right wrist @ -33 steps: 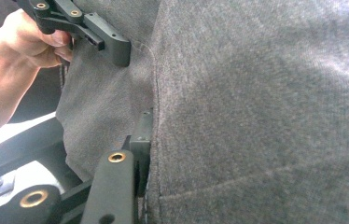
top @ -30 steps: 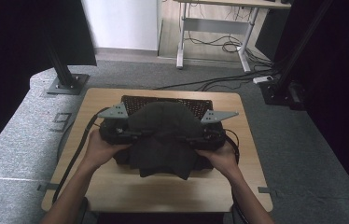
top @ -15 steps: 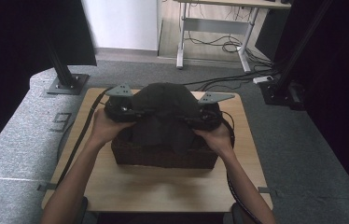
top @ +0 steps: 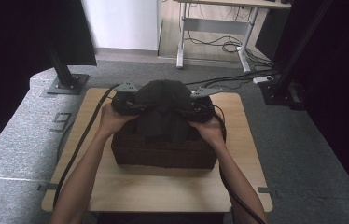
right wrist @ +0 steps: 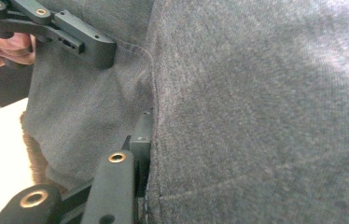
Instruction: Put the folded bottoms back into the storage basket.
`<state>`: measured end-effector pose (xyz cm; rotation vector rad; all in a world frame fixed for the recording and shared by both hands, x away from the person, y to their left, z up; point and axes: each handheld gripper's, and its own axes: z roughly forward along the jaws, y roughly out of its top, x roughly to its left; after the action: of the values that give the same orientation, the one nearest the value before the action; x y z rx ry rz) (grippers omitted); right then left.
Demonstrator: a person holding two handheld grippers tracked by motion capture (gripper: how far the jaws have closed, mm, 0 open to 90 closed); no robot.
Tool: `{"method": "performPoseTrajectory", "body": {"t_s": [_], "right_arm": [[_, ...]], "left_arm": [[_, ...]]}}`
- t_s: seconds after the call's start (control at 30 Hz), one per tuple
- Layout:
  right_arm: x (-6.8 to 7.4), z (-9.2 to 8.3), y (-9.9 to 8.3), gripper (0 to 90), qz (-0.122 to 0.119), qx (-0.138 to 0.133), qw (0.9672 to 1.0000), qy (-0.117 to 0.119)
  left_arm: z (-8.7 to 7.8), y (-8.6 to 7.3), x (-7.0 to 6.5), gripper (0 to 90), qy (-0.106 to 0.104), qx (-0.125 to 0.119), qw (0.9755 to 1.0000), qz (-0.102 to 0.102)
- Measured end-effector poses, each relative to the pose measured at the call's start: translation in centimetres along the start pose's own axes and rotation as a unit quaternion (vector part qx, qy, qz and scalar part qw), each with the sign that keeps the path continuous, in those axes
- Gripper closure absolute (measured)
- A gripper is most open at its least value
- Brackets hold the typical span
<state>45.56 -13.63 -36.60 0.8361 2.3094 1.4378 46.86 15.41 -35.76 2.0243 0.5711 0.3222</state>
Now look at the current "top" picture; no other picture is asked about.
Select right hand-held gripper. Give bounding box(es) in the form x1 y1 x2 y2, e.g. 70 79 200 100
189 87 224 123

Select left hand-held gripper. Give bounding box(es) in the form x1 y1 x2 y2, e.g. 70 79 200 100
110 81 147 117

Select dark brown wicker basket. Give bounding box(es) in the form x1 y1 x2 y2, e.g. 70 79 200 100
110 119 219 171

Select person's left hand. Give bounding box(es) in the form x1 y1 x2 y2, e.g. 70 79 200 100
98 103 140 138

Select person's right hand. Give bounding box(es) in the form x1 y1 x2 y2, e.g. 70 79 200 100
188 117 227 147

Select white power strip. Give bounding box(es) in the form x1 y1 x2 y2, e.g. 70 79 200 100
252 75 275 85

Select white-framed desk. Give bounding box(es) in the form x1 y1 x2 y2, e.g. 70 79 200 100
174 0 292 74

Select black metal stand with dark base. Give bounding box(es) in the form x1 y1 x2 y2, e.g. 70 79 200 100
258 0 334 107

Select grey tape strip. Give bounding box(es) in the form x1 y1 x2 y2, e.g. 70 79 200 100
257 186 278 196
36 183 59 192

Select black curtain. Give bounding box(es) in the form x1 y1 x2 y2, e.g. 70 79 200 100
0 0 98 163
273 0 349 213

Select black metal stand with base plate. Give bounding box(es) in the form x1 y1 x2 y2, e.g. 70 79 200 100
42 36 91 96

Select black floor cables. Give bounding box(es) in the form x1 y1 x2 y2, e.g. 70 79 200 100
184 33 277 91

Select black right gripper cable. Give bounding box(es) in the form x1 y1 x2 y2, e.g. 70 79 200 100
211 105 267 224

